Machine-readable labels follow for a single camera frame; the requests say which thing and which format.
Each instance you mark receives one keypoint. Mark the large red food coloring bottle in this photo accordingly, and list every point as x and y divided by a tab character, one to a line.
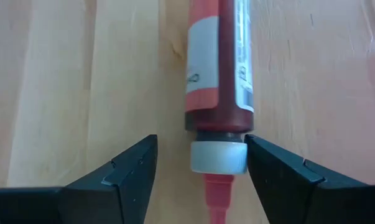
224	93

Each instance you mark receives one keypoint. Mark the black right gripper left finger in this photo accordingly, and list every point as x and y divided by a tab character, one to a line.
112	193

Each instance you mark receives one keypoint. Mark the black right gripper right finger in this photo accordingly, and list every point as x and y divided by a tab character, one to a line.
299	199

